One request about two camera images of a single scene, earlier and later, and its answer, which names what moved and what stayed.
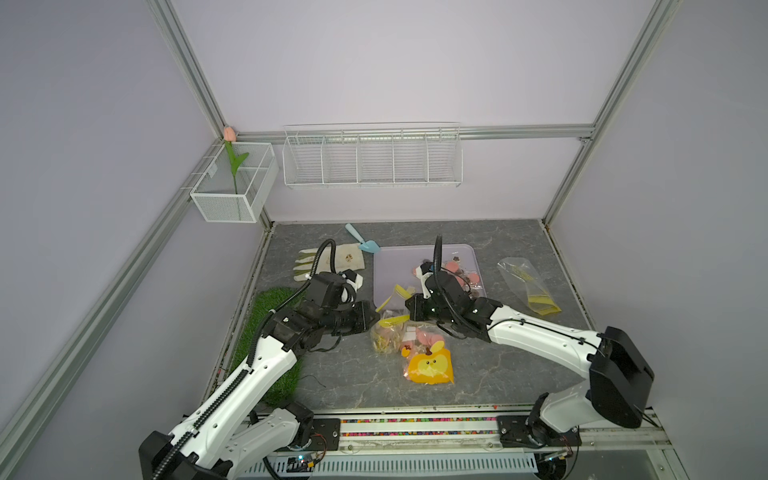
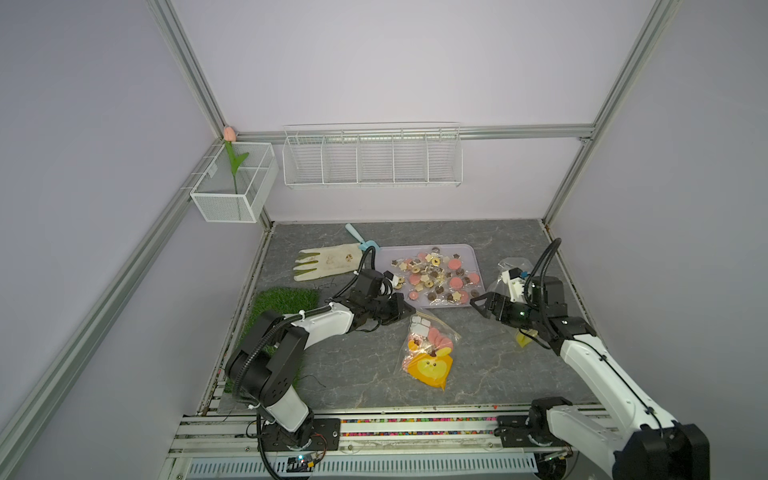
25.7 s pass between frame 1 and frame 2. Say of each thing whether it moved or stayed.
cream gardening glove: stayed
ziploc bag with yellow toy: stayed
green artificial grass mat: stayed
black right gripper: moved
